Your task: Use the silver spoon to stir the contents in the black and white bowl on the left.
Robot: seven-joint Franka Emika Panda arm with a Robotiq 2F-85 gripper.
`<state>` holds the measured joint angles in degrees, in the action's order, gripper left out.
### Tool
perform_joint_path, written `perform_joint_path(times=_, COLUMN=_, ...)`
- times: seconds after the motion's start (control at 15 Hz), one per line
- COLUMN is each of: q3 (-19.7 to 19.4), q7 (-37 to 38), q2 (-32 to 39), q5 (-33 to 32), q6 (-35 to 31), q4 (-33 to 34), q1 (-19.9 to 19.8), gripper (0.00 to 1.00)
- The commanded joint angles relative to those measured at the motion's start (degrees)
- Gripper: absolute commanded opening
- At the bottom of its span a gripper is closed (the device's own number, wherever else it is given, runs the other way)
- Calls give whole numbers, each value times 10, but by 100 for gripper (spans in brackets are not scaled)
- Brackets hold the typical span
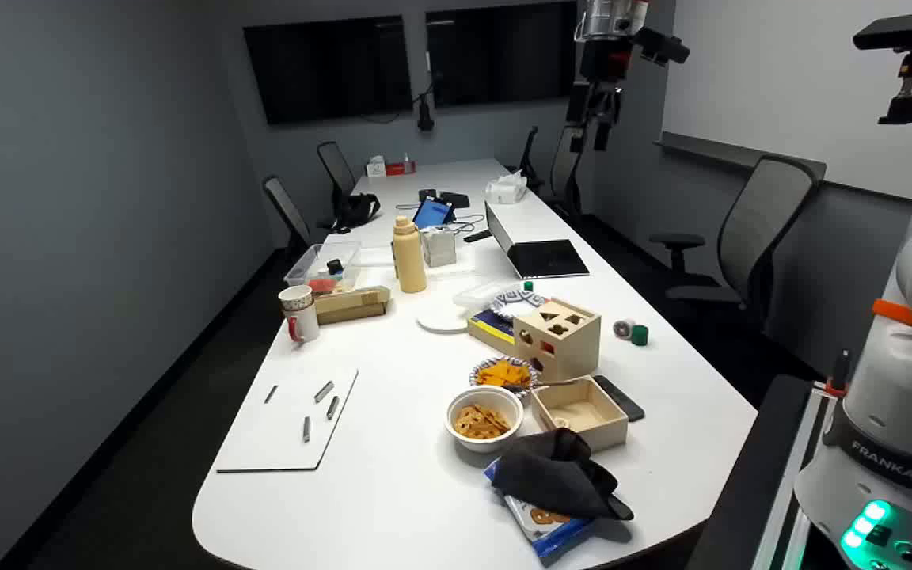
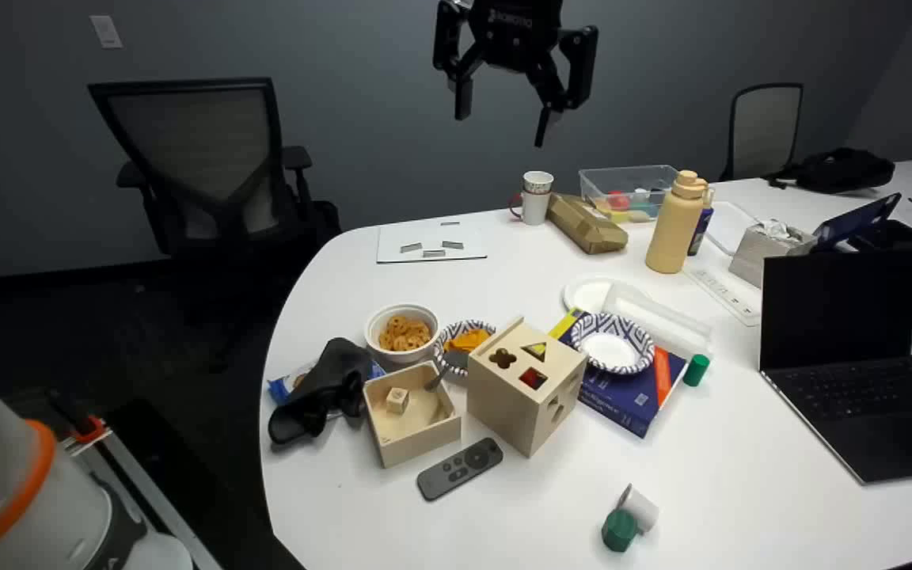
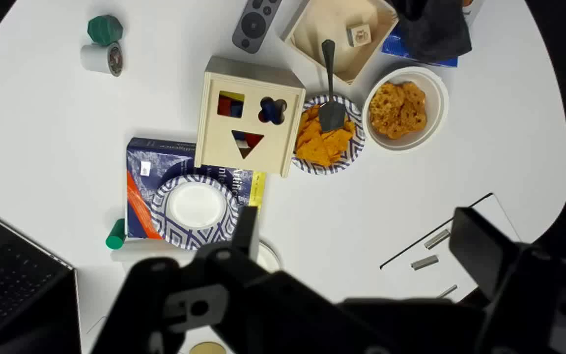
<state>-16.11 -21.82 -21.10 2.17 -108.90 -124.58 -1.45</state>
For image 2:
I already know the brown paper bag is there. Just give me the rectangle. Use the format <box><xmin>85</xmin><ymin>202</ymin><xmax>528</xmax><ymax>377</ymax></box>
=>
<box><xmin>545</xmin><ymin>189</ymin><xmax>629</xmax><ymax>258</ymax></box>

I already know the small green cylinder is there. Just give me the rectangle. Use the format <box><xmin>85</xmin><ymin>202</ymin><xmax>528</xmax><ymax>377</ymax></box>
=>
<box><xmin>681</xmin><ymin>350</ymin><xmax>712</xmax><ymax>391</ymax></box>

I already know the blue patterned paper bowl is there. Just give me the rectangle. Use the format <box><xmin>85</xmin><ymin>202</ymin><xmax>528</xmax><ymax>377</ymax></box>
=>
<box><xmin>562</xmin><ymin>309</ymin><xmax>657</xmax><ymax>377</ymax></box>

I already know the paper sheet with marks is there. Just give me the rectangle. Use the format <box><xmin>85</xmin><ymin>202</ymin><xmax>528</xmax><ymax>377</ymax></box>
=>
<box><xmin>372</xmin><ymin>217</ymin><xmax>490</xmax><ymax>265</ymax></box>

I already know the tan plastic bottle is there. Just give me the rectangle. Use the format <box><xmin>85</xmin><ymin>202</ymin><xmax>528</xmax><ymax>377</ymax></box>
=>
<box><xmin>642</xmin><ymin>169</ymin><xmax>712</xmax><ymax>278</ymax></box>

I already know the white plate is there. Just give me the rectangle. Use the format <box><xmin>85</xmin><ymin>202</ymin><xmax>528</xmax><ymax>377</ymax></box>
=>
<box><xmin>561</xmin><ymin>276</ymin><xmax>627</xmax><ymax>316</ymax></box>

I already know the metal stand rail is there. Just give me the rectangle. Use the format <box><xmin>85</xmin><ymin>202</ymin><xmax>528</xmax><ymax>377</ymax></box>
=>
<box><xmin>55</xmin><ymin>414</ymin><xmax>227</xmax><ymax>570</ymax></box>

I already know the long clear plastic box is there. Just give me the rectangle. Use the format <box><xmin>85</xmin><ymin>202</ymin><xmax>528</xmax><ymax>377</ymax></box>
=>
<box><xmin>597</xmin><ymin>281</ymin><xmax>716</xmax><ymax>361</ymax></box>

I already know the wooden shape sorter box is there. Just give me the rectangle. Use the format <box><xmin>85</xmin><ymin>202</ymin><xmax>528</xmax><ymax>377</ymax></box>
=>
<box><xmin>464</xmin><ymin>312</ymin><xmax>591</xmax><ymax>459</ymax></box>

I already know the green and white cup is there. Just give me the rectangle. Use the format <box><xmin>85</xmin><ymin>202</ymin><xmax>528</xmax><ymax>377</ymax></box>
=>
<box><xmin>597</xmin><ymin>482</ymin><xmax>663</xmax><ymax>558</ymax></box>

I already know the small blue bottle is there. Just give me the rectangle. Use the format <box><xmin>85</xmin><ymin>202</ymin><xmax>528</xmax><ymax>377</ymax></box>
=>
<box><xmin>686</xmin><ymin>202</ymin><xmax>716</xmax><ymax>261</ymax></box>

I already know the grey remote control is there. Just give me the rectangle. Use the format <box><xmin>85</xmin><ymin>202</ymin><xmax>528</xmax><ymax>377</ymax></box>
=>
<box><xmin>416</xmin><ymin>433</ymin><xmax>505</xmax><ymax>505</ymax></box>

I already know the open wooden box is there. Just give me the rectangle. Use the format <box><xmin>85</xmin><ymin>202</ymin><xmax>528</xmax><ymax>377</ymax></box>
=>
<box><xmin>359</xmin><ymin>358</ymin><xmax>464</xmax><ymax>472</ymax></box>

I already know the black cloth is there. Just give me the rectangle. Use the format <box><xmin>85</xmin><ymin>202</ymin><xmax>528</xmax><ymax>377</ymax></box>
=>
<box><xmin>266</xmin><ymin>335</ymin><xmax>377</xmax><ymax>445</ymax></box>

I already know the white bowl with cereal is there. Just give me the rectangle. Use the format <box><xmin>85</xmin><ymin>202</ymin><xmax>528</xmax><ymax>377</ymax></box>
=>
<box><xmin>360</xmin><ymin>302</ymin><xmax>443</xmax><ymax>371</ymax></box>

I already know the silver spoon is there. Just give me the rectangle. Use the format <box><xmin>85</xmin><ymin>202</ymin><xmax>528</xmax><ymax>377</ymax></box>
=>
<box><xmin>422</xmin><ymin>361</ymin><xmax>455</xmax><ymax>395</ymax></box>

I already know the small white box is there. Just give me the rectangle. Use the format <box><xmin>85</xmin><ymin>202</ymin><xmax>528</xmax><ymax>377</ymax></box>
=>
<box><xmin>728</xmin><ymin>217</ymin><xmax>811</xmax><ymax>291</ymax></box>

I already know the black mesh office chair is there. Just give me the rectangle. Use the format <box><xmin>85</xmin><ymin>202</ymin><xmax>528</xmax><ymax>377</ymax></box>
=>
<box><xmin>85</xmin><ymin>74</ymin><xmax>343</xmax><ymax>320</ymax></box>

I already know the black and white bowl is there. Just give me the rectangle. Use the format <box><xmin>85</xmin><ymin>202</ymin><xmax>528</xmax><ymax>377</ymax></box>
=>
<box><xmin>438</xmin><ymin>316</ymin><xmax>501</xmax><ymax>374</ymax></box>

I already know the white wall outlet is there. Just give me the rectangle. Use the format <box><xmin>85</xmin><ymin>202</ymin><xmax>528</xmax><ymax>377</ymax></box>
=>
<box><xmin>90</xmin><ymin>13</ymin><xmax>122</xmax><ymax>50</ymax></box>

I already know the clear plastic container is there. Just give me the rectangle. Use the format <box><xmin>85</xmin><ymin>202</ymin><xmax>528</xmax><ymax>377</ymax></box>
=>
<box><xmin>576</xmin><ymin>160</ymin><xmax>684</xmax><ymax>224</ymax></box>

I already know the white paper cup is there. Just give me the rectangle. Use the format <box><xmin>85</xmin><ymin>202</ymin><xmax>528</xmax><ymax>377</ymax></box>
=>
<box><xmin>505</xmin><ymin>169</ymin><xmax>558</xmax><ymax>229</ymax></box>

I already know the blue tablet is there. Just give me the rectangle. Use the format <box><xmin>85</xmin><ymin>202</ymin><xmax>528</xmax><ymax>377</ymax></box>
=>
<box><xmin>808</xmin><ymin>189</ymin><xmax>904</xmax><ymax>254</ymax></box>

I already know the blue book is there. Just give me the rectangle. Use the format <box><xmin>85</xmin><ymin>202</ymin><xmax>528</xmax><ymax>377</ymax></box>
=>
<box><xmin>576</xmin><ymin>344</ymin><xmax>689</xmax><ymax>439</ymax></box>

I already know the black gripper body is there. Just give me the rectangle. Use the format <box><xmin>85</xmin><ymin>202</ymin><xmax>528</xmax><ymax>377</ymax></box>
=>
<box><xmin>470</xmin><ymin>0</ymin><xmax>568</xmax><ymax>74</ymax></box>

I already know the open laptop computer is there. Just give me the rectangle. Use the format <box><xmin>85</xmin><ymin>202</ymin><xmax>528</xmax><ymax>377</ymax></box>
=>
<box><xmin>757</xmin><ymin>246</ymin><xmax>912</xmax><ymax>489</ymax></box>

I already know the white power strip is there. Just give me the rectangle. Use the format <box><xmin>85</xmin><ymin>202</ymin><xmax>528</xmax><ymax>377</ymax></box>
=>
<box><xmin>686</xmin><ymin>264</ymin><xmax>762</xmax><ymax>325</ymax></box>

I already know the yellow marker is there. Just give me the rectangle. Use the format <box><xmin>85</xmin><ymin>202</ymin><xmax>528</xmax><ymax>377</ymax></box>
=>
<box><xmin>549</xmin><ymin>307</ymin><xmax>585</xmax><ymax>343</ymax></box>

